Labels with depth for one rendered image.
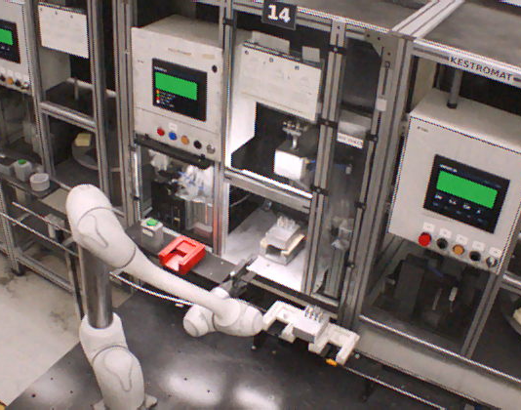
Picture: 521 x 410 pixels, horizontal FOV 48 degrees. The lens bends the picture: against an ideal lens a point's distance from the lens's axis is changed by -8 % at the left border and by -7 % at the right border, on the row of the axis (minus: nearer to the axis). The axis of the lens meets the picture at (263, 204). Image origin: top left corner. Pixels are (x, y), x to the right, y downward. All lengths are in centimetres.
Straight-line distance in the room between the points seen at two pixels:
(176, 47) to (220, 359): 123
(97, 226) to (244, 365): 99
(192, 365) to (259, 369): 26
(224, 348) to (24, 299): 168
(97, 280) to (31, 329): 163
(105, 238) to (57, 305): 203
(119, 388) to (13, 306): 178
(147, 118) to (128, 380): 103
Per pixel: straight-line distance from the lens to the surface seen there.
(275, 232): 263
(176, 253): 267
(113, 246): 187
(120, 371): 220
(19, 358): 360
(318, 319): 241
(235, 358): 258
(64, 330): 369
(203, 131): 238
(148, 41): 240
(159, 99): 243
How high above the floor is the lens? 263
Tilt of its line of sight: 35 degrees down
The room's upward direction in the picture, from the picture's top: 4 degrees clockwise
